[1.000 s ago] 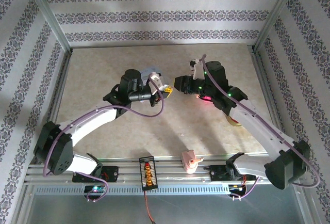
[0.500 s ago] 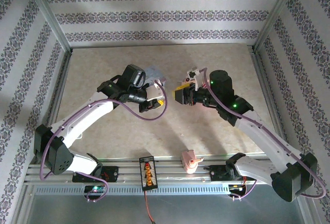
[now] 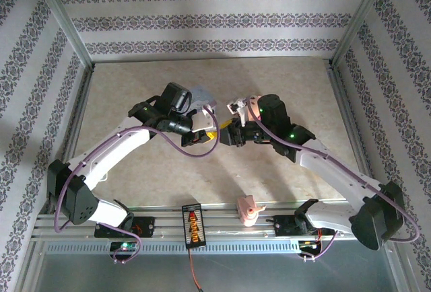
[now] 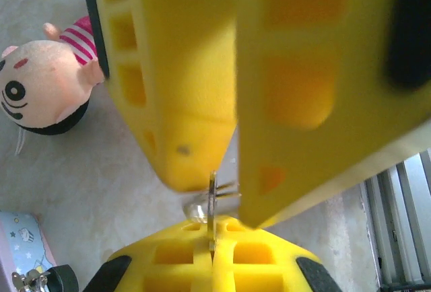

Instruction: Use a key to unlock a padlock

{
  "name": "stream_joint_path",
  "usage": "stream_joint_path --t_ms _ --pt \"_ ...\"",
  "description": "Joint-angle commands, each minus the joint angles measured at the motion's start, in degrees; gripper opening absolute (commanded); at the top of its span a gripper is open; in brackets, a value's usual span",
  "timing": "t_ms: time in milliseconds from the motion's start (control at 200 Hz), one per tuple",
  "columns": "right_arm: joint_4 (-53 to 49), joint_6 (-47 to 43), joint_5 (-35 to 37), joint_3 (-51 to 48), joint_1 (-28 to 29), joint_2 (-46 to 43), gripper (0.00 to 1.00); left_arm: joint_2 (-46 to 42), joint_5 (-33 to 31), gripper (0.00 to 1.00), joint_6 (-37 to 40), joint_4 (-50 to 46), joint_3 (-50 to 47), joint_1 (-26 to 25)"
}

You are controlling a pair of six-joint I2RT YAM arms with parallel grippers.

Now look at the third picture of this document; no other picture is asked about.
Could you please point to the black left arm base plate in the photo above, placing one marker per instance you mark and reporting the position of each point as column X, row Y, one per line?
column 143, row 226

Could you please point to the black board with orange connectors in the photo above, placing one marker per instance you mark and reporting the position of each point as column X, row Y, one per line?
column 194, row 226

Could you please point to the aluminium corner post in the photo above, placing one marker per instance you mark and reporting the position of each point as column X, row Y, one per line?
column 362, row 16
column 60, row 16

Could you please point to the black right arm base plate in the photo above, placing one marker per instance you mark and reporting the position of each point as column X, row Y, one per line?
column 286, row 224

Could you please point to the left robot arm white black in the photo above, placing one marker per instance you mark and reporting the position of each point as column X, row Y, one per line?
column 111, row 150

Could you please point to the pink plastic printed device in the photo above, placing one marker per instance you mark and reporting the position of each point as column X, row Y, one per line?
column 247, row 211

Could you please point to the small circuit board green light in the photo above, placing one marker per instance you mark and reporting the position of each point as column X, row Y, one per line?
column 124, row 246

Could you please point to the aluminium rail frame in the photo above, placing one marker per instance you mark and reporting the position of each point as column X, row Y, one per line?
column 222, row 221

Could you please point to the aluminium side rail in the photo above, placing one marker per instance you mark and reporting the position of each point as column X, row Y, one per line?
column 350, row 120
column 79, row 117

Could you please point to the lavender cartoon tin box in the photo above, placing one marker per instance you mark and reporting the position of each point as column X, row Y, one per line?
column 202, row 93

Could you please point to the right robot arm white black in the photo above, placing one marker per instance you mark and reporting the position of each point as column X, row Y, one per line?
column 330, row 167

